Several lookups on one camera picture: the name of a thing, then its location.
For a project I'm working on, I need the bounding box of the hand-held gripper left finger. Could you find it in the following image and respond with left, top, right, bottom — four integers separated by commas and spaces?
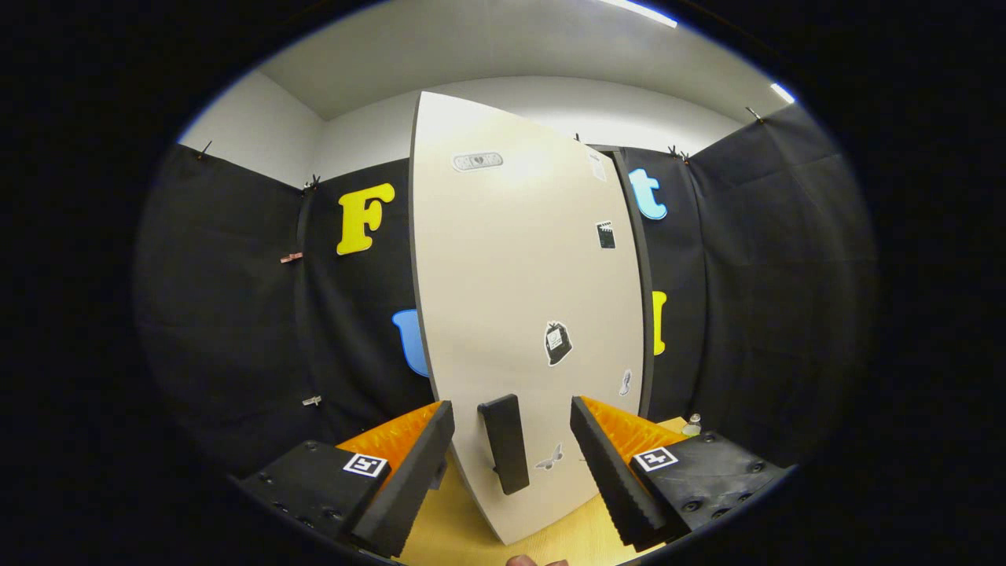
236, 399, 457, 559

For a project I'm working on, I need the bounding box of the grey shoe cabinet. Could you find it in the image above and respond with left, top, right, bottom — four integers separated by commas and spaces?
586, 144, 657, 417

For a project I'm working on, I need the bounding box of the black door handle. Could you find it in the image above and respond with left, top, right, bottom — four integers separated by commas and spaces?
477, 393, 531, 496

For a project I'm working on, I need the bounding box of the black backdrop cloth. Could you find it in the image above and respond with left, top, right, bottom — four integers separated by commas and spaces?
134, 102, 879, 488

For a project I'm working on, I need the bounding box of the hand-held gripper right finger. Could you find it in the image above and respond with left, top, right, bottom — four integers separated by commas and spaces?
570, 395, 791, 553

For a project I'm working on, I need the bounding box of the long ceiling light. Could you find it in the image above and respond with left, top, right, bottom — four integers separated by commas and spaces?
601, 0, 678, 28

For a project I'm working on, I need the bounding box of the beige shoe cabinet door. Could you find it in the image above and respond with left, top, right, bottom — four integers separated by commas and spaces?
409, 90, 655, 546

